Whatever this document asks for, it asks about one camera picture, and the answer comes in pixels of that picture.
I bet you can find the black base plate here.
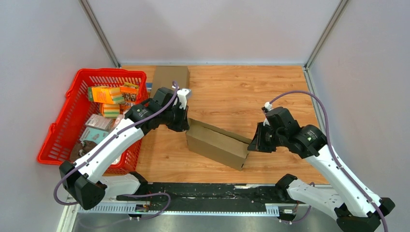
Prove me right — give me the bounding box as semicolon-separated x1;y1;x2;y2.
136;182;303;212

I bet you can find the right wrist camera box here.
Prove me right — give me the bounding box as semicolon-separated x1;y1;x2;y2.
262;101;272;126

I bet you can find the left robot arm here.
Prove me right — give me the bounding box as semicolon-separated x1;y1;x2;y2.
55;86;191;210

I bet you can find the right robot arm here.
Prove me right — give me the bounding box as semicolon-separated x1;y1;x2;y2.
248;106;395;232

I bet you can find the orange sponge pack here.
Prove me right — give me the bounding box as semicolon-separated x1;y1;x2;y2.
87;86;125;104

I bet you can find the cardboard box stack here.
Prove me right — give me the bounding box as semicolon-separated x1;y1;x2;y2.
186;118;252;171

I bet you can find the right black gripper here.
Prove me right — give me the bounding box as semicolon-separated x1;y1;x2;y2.
247;122;284;153

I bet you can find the teal packaged item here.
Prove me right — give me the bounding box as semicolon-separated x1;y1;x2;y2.
79;127;109;144

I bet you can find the orange snack packet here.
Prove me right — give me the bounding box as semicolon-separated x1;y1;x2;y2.
119;82;139;103

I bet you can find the pink packaged item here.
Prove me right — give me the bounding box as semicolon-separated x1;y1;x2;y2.
85;114;114;131

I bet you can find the red plastic shopping basket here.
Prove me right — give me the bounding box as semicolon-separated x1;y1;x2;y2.
37;68;149;165

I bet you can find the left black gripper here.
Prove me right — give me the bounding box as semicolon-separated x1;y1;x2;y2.
161;103;190;132

